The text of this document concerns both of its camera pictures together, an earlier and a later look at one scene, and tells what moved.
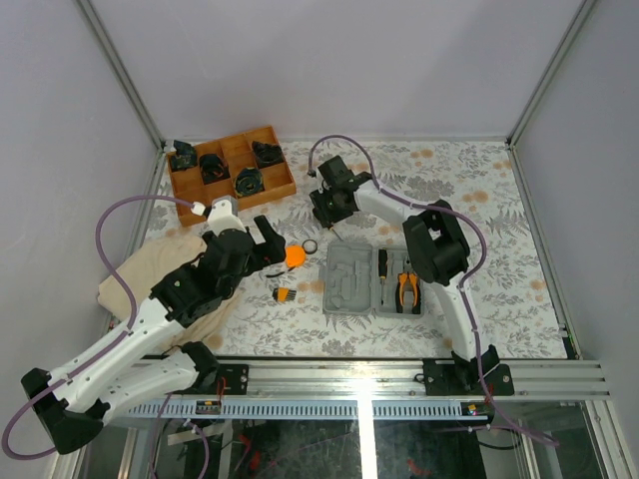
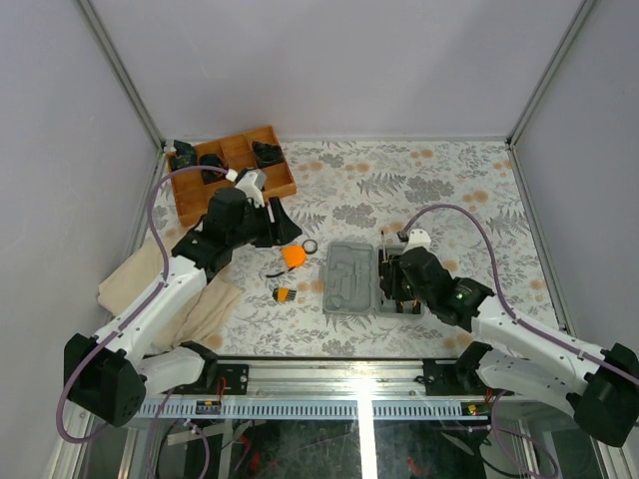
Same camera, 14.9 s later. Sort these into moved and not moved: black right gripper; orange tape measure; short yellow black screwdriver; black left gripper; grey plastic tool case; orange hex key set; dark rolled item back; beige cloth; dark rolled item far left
Moved: black left gripper; black right gripper; short yellow black screwdriver
Not moved: beige cloth; orange hex key set; dark rolled item far left; orange tape measure; grey plastic tool case; dark rolled item back
